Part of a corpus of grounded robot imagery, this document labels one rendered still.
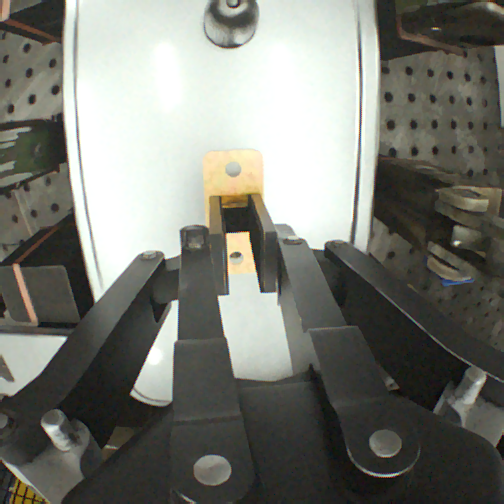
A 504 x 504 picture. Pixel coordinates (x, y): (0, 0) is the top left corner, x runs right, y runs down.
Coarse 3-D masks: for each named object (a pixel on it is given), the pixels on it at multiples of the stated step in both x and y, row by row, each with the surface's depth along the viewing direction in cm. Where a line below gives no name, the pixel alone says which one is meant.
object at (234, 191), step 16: (208, 160) 19; (224, 160) 19; (240, 160) 20; (256, 160) 20; (208, 176) 20; (224, 176) 20; (240, 176) 20; (256, 176) 20; (208, 192) 20; (224, 192) 20; (240, 192) 20; (256, 192) 20; (208, 208) 21; (224, 208) 20; (240, 208) 20; (208, 224) 21; (240, 224) 20; (240, 240) 22; (240, 272) 23
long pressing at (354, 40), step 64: (64, 0) 15; (128, 0) 16; (192, 0) 16; (256, 0) 17; (320, 0) 17; (64, 64) 17; (128, 64) 17; (192, 64) 18; (256, 64) 18; (320, 64) 19; (64, 128) 19; (128, 128) 19; (192, 128) 20; (256, 128) 20; (320, 128) 20; (128, 192) 21; (192, 192) 21; (320, 192) 22; (128, 256) 23; (256, 320) 26
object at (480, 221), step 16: (448, 208) 17; (480, 224) 15; (496, 224) 14; (432, 240) 19; (448, 240) 19; (496, 240) 15; (448, 256) 18; (464, 256) 17; (480, 256) 17; (496, 256) 15; (464, 272) 16; (480, 272) 15; (496, 272) 15; (496, 288) 14
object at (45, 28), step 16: (0, 0) 14; (16, 0) 14; (32, 0) 15; (48, 0) 15; (0, 16) 14; (16, 16) 15; (32, 16) 17; (48, 16) 18; (16, 32) 18; (32, 32) 20; (48, 32) 21
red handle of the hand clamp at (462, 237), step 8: (456, 224) 17; (464, 224) 17; (448, 232) 18; (456, 232) 17; (464, 232) 17; (472, 232) 17; (480, 232) 16; (456, 240) 17; (464, 240) 17; (472, 240) 17; (480, 240) 16; (488, 240) 16; (456, 248) 18; (464, 248) 17; (472, 248) 17; (480, 248) 17
